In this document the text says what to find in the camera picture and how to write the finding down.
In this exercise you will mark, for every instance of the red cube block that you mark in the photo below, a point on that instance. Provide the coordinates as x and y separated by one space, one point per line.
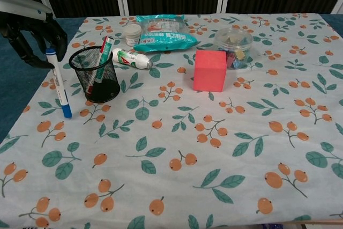
210 70

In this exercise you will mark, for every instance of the black mesh pen holder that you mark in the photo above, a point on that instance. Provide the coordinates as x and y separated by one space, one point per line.
101 87

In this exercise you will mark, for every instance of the clear jar of coloured clips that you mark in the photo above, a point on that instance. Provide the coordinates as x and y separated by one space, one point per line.
235 45

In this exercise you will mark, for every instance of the small white pen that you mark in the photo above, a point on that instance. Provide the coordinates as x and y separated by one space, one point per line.
59 84

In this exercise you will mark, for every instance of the small white round jar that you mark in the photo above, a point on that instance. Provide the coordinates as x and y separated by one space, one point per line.
132 36

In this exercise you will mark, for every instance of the floral fruit print tablecloth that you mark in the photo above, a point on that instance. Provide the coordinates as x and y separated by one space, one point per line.
187 146

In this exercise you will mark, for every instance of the white bottle green label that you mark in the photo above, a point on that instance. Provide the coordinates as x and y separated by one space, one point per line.
128 58

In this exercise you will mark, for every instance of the teal clear snack bag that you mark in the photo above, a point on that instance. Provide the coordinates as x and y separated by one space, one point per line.
166 34

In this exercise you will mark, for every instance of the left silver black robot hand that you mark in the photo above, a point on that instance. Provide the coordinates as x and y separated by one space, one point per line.
21 7

